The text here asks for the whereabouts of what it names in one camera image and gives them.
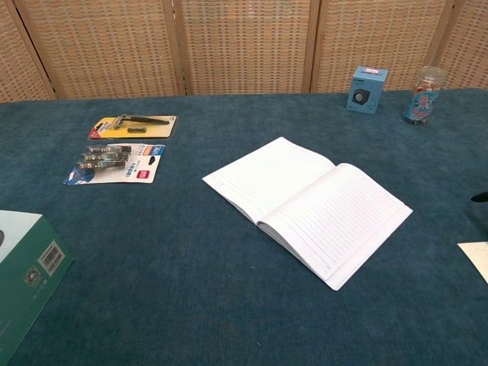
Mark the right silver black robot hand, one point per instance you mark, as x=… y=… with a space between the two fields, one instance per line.
x=481 y=197

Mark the cream and teal card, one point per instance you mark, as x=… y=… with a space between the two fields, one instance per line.
x=476 y=259

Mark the open white lined notebook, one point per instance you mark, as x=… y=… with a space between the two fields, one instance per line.
x=305 y=206

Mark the clear plastic jar blue label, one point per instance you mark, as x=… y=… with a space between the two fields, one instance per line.
x=421 y=101

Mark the woven bamboo screen panel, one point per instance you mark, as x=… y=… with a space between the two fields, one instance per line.
x=106 y=49
x=381 y=34
x=15 y=61
x=470 y=45
x=244 y=45

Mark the small blue speaker box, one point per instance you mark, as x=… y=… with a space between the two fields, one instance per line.
x=364 y=91

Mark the blue table cloth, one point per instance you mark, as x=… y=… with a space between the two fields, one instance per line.
x=190 y=267

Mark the yellow razor blister pack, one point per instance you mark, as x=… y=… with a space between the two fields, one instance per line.
x=152 y=127

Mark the green conference speaker box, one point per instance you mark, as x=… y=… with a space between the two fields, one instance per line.
x=23 y=274

